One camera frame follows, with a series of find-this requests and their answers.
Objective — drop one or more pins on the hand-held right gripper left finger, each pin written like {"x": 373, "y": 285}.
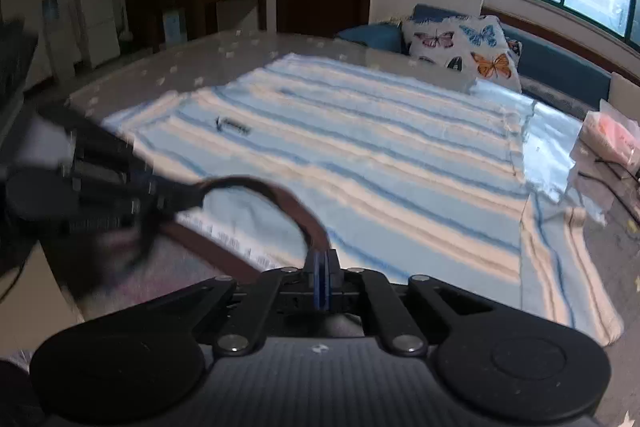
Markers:
{"x": 318, "y": 279}

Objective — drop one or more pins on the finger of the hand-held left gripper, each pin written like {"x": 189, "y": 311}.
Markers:
{"x": 130, "y": 167}
{"x": 115, "y": 217}

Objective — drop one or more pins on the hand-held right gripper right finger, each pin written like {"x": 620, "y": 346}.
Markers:
{"x": 331, "y": 279}

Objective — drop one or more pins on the blue striped towel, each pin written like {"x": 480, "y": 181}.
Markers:
{"x": 375, "y": 157}

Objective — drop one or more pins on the grey star tablecloth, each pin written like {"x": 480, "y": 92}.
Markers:
{"x": 210, "y": 57}

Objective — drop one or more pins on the white refrigerator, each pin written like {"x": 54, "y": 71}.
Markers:
{"x": 97, "y": 17}

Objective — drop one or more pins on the butterfly print pillow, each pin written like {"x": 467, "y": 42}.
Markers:
{"x": 462, "y": 44}

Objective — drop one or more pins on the blue sofa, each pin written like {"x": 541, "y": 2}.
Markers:
{"x": 555, "y": 62}

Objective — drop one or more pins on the pink tissue packet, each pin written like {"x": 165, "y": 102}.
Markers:
{"x": 615, "y": 137}

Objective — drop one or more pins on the beige cushion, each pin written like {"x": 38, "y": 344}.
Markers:
{"x": 625, "y": 94}

